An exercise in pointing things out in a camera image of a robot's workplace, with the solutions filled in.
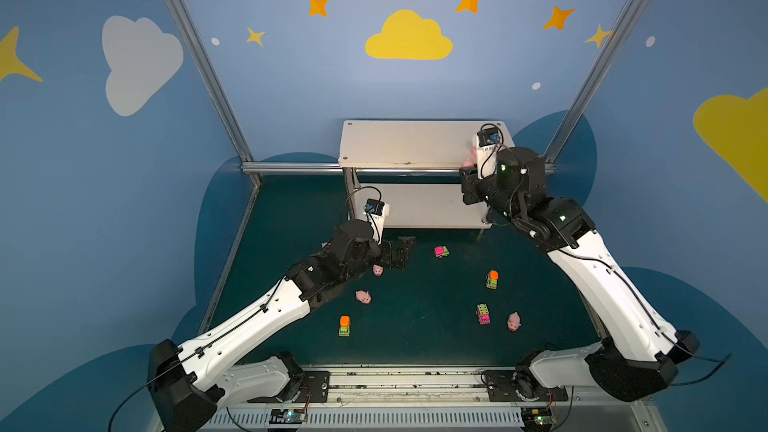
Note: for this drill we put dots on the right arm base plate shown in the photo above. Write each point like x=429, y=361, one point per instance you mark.
x=516, y=385

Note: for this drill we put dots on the pink green toy truck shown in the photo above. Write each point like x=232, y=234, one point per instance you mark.
x=483, y=314

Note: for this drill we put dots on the rear aluminium frame bar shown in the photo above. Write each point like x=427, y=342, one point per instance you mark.
x=327, y=168

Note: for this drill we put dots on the left aluminium frame post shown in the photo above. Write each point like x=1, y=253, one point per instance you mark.
x=192, y=39

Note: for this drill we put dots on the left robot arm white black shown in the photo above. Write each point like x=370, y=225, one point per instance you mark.
x=190, y=382

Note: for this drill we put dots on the orange green toy truck right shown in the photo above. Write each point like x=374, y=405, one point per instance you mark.
x=492, y=280

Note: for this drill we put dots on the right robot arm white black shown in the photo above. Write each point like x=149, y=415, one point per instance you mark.
x=641, y=352

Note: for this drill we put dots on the left controller board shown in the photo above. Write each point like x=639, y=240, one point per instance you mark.
x=287, y=417

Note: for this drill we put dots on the orange green toy truck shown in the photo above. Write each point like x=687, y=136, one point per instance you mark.
x=492, y=280
x=344, y=326

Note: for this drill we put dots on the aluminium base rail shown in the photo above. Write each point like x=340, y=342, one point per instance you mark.
x=417, y=398

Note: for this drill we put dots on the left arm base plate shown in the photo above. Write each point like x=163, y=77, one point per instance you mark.
x=314, y=388

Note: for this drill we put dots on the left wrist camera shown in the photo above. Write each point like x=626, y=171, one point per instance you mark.
x=376, y=212

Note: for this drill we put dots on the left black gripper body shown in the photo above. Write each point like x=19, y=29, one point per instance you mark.
x=395, y=252

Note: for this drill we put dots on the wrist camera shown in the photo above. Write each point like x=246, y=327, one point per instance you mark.
x=376, y=212
x=489, y=140

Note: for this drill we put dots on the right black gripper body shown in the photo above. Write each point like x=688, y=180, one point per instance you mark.
x=471, y=183

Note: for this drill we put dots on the right controller board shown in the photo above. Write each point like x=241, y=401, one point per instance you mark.
x=537, y=420

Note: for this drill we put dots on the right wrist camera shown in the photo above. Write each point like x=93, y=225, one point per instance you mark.
x=489, y=140

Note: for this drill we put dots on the white two-tier shelf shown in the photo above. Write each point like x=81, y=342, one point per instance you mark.
x=397, y=161

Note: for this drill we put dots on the orange green toy truck left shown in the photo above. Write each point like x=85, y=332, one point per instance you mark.
x=344, y=326

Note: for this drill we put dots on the pink green toy car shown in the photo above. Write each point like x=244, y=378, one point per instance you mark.
x=441, y=252

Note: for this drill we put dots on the controller board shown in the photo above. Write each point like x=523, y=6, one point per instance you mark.
x=537, y=420
x=287, y=417

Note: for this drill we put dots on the aluminium frame post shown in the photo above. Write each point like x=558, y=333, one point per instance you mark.
x=192, y=39
x=609, y=50

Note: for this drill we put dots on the right aluminium frame post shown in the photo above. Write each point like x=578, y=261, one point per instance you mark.
x=609, y=50

